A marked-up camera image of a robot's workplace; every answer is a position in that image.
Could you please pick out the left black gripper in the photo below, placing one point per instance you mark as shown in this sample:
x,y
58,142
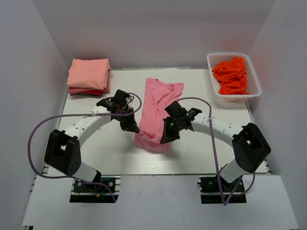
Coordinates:
x,y
131,126

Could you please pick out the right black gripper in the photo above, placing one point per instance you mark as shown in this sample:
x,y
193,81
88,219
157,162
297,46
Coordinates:
x,y
168,136

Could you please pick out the pink t-shirt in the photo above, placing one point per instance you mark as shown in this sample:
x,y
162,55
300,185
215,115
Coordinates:
x,y
79,90
157,97

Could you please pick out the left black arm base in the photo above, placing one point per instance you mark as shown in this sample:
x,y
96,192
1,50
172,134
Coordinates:
x,y
96,194

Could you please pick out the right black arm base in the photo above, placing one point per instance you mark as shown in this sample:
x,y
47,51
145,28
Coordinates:
x,y
210,193

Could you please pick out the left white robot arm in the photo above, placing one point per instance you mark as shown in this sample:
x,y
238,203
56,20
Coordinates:
x,y
64,146

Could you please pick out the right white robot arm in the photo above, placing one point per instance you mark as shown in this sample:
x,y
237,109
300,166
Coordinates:
x,y
249,145

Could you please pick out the folded red t-shirt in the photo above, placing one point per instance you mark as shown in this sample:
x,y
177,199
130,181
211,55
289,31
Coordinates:
x,y
93,92

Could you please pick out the folded dark t-shirt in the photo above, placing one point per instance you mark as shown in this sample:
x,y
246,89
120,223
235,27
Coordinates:
x,y
90,95

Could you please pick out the folded pink t-shirt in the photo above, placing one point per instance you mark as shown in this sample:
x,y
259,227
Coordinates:
x,y
79,90

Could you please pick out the folded salmon t-shirt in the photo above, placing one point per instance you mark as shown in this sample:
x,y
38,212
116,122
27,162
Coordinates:
x,y
85,67

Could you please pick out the orange crumpled t-shirt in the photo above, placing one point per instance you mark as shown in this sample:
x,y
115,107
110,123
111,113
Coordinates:
x,y
232,76

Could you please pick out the white plastic basket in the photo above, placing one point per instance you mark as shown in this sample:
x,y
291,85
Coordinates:
x,y
253,85

